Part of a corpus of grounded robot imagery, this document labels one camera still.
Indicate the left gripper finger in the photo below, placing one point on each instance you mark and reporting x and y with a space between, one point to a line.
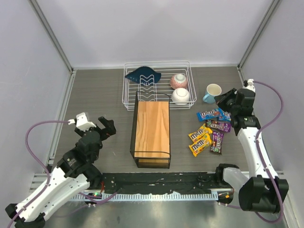
109 131
106 123

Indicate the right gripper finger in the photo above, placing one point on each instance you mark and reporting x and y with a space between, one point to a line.
226 106
225 96

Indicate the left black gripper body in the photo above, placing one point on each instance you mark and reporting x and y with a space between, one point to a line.
102 131

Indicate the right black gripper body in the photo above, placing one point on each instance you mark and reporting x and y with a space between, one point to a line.
230 101

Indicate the blue candy bag short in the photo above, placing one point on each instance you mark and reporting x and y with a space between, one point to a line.
224 116

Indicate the blue candy bag long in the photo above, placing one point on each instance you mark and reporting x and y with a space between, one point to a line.
206 115

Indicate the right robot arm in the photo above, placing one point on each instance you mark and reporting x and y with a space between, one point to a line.
262 190

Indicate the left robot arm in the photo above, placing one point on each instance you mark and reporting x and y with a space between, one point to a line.
74 173

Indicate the purple brown candy bag lower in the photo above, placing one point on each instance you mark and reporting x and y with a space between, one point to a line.
217 139

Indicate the yellow candy bag upper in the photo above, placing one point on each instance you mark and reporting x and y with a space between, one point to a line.
197 135

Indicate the yellow candy bag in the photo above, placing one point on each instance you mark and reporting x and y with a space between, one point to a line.
197 135
200 145

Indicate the yellow candy bag lower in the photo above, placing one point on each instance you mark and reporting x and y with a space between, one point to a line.
200 145

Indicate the light blue mug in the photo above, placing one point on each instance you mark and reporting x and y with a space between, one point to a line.
212 91

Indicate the white bowl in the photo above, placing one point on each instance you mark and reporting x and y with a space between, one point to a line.
180 96

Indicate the pink patterned bowl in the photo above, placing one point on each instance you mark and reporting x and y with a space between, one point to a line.
178 81

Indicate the dark blue leaf plate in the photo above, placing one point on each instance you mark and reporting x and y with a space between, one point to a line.
144 75

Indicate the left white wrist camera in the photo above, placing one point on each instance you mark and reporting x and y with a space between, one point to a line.
82 122

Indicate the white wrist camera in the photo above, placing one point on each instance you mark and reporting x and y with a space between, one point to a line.
82 122
249 84

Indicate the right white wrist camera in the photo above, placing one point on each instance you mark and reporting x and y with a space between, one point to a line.
249 84

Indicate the black wire wooden shelf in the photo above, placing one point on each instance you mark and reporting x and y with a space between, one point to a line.
150 138

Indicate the white wire dish rack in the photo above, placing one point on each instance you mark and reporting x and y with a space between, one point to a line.
148 89

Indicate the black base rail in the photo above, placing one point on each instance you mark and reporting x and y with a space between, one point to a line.
162 182

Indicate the white cable duct strip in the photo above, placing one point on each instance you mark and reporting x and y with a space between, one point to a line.
166 197

